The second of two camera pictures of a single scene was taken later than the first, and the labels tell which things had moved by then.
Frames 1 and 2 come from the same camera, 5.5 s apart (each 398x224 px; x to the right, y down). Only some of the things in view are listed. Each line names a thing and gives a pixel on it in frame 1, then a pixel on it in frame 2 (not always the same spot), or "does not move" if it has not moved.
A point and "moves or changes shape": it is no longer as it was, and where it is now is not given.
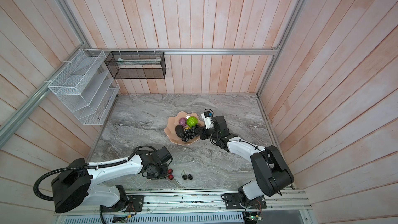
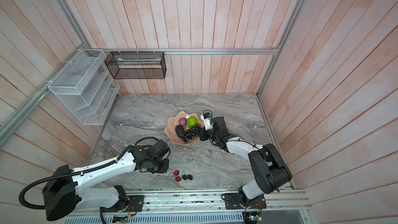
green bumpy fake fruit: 192,121 does not move
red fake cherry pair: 170,176 moves or changes shape
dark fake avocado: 179,130 does not move
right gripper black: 203,134 does not move
